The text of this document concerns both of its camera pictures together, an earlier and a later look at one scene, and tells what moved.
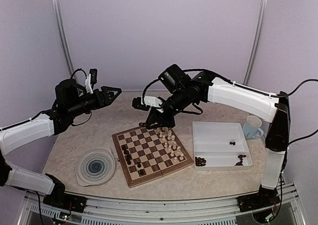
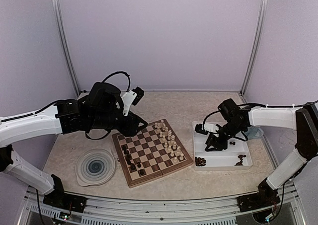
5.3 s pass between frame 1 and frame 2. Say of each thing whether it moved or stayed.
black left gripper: moved
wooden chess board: stayed
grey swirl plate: stayed
